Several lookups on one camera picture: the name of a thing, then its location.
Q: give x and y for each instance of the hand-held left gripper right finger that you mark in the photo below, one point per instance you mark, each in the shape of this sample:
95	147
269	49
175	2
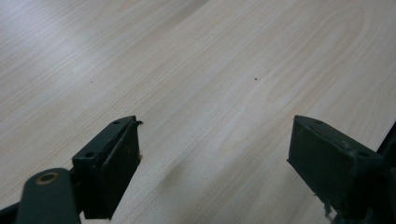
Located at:
327	161

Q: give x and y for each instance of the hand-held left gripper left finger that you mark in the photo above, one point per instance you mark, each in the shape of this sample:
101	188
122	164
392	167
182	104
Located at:
107	168

